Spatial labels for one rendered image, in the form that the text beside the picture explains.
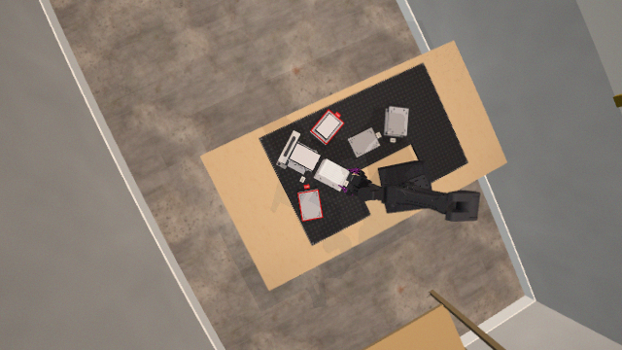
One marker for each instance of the grey rectangular frame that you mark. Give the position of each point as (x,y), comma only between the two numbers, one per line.
(363,142)

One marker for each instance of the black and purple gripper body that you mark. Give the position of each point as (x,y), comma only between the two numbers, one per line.
(351,190)

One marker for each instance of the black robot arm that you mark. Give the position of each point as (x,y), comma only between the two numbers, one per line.
(417,194)

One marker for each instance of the white multiwell plate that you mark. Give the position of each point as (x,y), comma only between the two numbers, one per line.
(333,172)

